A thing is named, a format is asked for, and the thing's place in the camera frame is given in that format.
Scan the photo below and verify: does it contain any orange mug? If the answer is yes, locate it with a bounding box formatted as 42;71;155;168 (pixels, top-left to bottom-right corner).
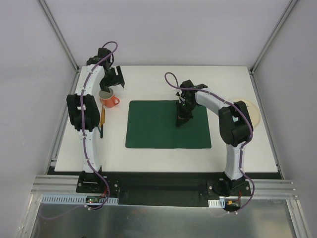
99;88;120;108

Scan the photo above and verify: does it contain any dark green placemat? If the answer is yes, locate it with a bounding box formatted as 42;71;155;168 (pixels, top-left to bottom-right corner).
125;100;211;149

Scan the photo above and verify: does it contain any gold knife black handle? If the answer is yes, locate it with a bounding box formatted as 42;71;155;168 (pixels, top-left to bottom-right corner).
100;106;106;138

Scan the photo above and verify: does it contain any cream and blue plate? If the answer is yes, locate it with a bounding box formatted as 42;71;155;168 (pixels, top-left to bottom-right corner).
230;97;261;128

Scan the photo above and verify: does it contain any gold spoon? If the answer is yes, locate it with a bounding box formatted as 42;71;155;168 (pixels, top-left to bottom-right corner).
100;105;105;126

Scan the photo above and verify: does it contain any blue fork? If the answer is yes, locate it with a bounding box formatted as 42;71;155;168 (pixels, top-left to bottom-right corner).
97;126;103;138

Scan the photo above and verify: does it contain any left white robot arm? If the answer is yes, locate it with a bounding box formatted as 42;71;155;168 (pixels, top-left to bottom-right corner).
66;47;125;174

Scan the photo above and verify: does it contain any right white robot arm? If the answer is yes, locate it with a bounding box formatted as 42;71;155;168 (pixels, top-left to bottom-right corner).
176;80;253;197

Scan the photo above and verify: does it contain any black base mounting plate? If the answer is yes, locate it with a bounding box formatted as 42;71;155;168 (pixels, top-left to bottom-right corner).
76;172;251;207

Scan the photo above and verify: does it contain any right white cable duct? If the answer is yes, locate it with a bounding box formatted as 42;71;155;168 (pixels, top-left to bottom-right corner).
208;198;225;209

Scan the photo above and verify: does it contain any white cable duct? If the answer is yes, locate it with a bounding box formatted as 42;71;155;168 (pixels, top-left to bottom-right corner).
208;198;225;209
41;194;119;206

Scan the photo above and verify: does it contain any left aluminium frame post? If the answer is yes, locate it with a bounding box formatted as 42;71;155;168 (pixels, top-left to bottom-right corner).
37;0;80;71

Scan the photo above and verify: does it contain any aluminium frame post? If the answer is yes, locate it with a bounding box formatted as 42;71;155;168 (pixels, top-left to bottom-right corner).
37;0;80;71
249;0;300;75

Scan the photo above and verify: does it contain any aluminium rail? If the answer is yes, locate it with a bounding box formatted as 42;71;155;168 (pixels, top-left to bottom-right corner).
31;175;79;194

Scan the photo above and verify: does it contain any left white cable duct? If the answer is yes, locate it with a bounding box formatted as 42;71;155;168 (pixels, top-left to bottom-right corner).
41;194;119;206

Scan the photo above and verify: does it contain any right aluminium frame post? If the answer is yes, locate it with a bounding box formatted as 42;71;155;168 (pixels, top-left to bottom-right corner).
249;0;300;75

